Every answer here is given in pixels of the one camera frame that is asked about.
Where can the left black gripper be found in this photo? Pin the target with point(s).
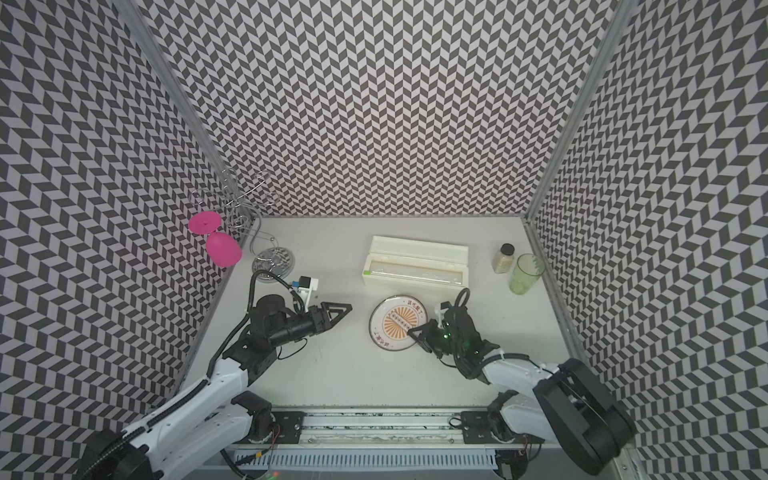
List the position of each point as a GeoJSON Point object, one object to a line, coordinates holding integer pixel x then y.
{"type": "Point", "coordinates": [321, 318]}

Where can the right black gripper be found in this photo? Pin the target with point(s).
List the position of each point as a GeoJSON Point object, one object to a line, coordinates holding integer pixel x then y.
{"type": "Point", "coordinates": [425, 340]}

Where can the white plate orange pattern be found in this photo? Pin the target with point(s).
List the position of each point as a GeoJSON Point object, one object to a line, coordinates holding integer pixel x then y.
{"type": "Point", "coordinates": [397, 323]}

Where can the cream plastic wrap dispenser box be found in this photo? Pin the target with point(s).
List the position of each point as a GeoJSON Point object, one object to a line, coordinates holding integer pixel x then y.
{"type": "Point", "coordinates": [417, 264]}

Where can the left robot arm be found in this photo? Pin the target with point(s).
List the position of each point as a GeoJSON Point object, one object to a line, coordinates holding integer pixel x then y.
{"type": "Point", "coordinates": [228, 378]}

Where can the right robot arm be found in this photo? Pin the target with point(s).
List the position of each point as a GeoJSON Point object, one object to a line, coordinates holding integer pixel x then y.
{"type": "Point", "coordinates": [558, 396]}

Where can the green translucent plastic cup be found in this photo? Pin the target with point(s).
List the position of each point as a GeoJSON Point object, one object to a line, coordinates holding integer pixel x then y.
{"type": "Point", "coordinates": [527, 271]}

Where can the small jar black lid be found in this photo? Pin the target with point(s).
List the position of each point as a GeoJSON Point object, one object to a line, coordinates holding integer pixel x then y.
{"type": "Point", "coordinates": [503, 259]}

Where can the pink plastic wine glass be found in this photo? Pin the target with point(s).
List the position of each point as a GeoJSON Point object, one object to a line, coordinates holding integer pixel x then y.
{"type": "Point", "coordinates": [221, 247]}

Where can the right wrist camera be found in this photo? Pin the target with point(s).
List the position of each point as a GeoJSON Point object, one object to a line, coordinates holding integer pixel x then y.
{"type": "Point", "coordinates": [443, 308]}

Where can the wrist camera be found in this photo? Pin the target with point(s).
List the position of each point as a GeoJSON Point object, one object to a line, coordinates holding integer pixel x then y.
{"type": "Point", "coordinates": [306, 286]}
{"type": "Point", "coordinates": [443, 308]}

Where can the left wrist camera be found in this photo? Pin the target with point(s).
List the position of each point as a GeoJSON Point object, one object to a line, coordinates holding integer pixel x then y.
{"type": "Point", "coordinates": [306, 286]}

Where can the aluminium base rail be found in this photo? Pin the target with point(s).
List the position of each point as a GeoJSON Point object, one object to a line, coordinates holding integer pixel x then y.
{"type": "Point", "coordinates": [384, 427]}

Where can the metal wire glass rack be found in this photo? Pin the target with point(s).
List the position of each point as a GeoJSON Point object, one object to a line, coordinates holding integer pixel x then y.
{"type": "Point", "coordinates": [244, 216]}

